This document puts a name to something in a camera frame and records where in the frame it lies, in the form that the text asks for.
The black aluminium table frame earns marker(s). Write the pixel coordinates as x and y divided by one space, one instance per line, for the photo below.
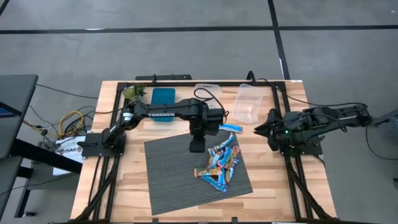
180 84

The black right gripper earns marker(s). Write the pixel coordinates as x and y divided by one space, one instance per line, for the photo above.
275 130

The blue plastic bin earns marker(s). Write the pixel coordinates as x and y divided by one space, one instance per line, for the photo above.
163 96

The white paper sheet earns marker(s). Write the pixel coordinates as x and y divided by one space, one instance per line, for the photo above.
70 146

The black metal plate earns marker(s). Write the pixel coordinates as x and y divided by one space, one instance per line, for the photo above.
164 77

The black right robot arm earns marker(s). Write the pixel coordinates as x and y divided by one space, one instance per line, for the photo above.
326 121

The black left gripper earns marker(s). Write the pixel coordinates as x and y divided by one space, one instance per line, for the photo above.
205 119

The grey woven mat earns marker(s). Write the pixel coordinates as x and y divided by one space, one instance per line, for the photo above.
174 174

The blue granola bar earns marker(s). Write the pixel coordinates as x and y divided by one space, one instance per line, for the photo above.
221 175
226 157
226 142
215 184
230 128

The dark grey desk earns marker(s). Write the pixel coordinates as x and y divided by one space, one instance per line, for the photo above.
15 102
7 180

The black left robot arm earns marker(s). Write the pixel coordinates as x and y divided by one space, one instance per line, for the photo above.
161 112

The orange granola bar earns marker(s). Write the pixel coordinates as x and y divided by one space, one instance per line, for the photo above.
230 172
203 172
214 159
235 152

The grey object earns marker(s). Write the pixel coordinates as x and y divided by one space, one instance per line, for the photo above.
388 119

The clear plastic bin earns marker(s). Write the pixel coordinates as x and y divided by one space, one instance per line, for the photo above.
216 93
248 105

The potted succulent plant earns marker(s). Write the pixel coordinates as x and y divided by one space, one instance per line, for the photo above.
133 93

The black desk beam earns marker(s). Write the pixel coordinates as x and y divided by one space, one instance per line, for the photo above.
46 155

